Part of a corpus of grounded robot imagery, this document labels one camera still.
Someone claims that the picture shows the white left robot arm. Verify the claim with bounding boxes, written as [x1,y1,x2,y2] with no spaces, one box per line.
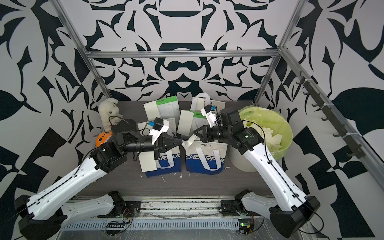
[15,118,183,240]

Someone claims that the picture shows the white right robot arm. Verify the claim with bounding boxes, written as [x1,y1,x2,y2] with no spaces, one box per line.
[194,105,321,238]

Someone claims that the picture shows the green white middle bag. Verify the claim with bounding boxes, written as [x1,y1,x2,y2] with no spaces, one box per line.
[190,111,208,136]

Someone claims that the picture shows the green white bag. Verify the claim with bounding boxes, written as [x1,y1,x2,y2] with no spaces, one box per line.
[156,96,181,126]
[190,111,208,136]

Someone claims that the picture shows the blue white front left bag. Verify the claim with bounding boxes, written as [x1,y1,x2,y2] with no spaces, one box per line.
[144,147,182,178]

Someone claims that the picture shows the white receipt on left bag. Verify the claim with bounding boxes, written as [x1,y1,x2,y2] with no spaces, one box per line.
[138,152,157,173]

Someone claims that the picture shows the blue white front right bag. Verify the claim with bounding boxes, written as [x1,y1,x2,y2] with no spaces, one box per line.
[186,141,228,175]

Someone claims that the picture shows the white blue back right bag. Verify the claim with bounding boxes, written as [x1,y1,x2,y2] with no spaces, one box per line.
[190,93,226,112]

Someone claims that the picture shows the white receipt on back bag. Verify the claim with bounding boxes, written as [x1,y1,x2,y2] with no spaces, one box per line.
[144,101,161,121]

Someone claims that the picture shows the green white back left bag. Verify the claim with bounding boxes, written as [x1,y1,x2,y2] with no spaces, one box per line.
[156,96,181,126]

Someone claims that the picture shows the white round trash bin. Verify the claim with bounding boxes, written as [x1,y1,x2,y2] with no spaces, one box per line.
[227,144,267,173]

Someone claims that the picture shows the torn paper pieces in bin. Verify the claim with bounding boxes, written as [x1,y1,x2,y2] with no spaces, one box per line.
[263,128,283,152]

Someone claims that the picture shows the green plastic bin liner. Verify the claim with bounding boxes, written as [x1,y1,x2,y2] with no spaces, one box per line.
[239,106,293,160]

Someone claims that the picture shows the white plush rabbit toy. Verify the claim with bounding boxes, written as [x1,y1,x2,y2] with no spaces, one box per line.
[99,98,123,132]

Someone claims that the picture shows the orange plush monster toy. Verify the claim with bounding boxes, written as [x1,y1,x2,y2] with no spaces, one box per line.
[96,131,113,148]

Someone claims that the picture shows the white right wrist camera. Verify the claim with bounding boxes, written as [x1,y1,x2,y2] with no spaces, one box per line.
[201,104,221,128]

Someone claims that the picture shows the black wall hook rail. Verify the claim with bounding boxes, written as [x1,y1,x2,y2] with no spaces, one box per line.
[297,74,366,159]

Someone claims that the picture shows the aluminium frame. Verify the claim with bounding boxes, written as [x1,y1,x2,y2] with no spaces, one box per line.
[51,1,384,188]

